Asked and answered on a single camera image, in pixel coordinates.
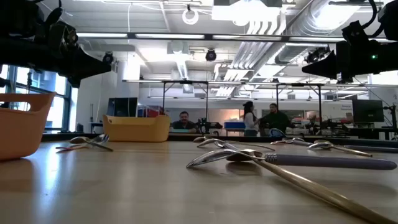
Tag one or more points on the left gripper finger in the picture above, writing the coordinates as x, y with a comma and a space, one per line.
77, 73
88, 61

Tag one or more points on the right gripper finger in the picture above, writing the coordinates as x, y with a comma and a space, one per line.
326, 73
328, 62

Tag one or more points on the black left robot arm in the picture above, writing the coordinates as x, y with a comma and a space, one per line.
18, 53

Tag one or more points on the small background robot arm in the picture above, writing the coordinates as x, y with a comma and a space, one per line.
205, 124

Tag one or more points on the black ceiling spotlight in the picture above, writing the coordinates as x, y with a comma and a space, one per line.
211, 56
108, 58

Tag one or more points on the window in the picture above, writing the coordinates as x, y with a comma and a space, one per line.
57, 93

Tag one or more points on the black monitor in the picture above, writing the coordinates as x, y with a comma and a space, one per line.
368, 110

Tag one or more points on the person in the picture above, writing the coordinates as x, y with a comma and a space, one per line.
275, 121
250, 121
184, 119

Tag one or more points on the yellow plastic bin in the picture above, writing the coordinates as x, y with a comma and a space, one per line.
136, 130

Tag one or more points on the orange plastic bin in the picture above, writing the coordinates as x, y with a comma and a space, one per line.
21, 133

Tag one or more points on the long ceiling light bar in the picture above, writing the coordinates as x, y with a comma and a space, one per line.
169, 36

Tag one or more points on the blue storage box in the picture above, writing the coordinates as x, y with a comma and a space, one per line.
233, 125

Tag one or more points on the black ceiling camera cluster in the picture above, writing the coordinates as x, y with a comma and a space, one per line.
315, 56

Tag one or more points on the black metal gantry frame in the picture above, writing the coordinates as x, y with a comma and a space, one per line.
185, 82
298, 84

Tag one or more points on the silver ventilation duct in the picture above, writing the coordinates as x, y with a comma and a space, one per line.
292, 53

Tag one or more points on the black camera stand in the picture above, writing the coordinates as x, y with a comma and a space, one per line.
394, 121

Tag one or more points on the black table frame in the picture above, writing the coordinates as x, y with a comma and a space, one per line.
180, 137

